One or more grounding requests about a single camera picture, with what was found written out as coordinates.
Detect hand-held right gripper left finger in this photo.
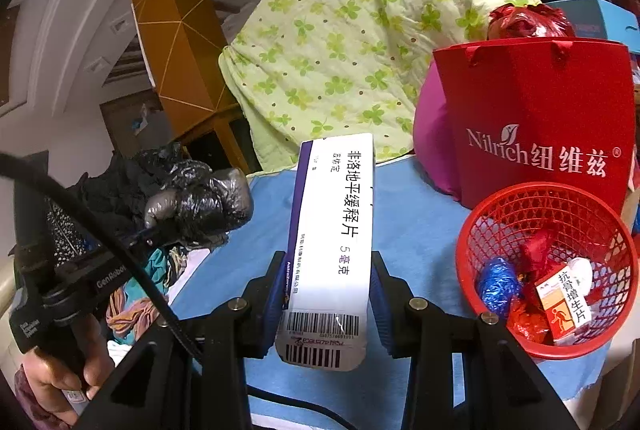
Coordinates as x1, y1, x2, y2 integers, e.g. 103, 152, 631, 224
75, 250, 288, 430

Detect red mesh plastic basket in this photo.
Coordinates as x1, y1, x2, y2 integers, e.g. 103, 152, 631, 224
455, 182, 633, 361

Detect orange wooden cabinet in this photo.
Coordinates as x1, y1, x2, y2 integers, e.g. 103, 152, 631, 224
121, 0, 241, 161

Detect light blue cardboard box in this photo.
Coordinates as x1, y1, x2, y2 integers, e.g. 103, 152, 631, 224
545, 0, 640, 51

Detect blue plastic bag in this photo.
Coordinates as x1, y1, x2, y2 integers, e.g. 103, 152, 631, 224
476, 257, 523, 316

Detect red paper shopping bag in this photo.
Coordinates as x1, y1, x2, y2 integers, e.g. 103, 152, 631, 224
432, 37, 637, 216

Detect white and orange medicine box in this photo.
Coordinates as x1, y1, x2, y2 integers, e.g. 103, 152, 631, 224
535, 260, 593, 346

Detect green floral blanket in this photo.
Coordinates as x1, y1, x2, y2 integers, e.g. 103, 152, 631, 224
218, 0, 543, 173

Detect person's left forearm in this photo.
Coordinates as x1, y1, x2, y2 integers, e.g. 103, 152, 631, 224
14, 367, 76, 430

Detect white crumpled paper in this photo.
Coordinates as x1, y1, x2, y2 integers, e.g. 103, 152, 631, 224
567, 256, 597, 291

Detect black plastic bag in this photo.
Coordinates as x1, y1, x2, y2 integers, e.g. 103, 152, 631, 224
82, 142, 255, 251

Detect long white medicine box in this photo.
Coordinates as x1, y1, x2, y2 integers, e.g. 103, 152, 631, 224
275, 133, 376, 371

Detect magenta cushion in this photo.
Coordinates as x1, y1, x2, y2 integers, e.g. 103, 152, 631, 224
412, 60, 463, 196

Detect black cable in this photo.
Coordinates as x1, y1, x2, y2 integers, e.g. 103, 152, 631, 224
247, 385, 361, 430
0, 152, 206, 361

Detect red knotted plastic bag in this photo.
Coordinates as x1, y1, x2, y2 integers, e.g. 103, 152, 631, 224
505, 230, 561, 346

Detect person's left hand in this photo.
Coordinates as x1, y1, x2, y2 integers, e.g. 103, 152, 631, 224
22, 310, 117, 422

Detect light blue tablecloth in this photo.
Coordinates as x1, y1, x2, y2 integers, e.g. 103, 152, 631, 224
170, 150, 616, 430

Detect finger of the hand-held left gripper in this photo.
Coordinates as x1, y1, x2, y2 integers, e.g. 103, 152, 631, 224
120, 217, 173, 257

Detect red crumpled plastic wrap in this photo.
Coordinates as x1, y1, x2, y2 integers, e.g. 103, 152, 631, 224
487, 4, 576, 42

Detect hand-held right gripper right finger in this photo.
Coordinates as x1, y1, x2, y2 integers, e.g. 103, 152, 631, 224
370, 252, 571, 430

